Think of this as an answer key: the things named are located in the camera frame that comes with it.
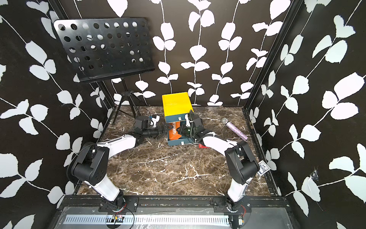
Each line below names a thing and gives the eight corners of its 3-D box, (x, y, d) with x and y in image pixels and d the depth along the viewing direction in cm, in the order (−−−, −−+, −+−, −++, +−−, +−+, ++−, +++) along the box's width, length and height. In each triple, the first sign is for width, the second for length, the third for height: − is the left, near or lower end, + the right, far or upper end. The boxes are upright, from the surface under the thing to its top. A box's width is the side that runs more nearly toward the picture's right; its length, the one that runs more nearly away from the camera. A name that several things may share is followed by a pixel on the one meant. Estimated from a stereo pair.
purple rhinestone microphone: (244, 142, 101) (246, 140, 98) (220, 122, 113) (221, 119, 110) (247, 140, 103) (249, 137, 100) (223, 120, 115) (224, 117, 112)
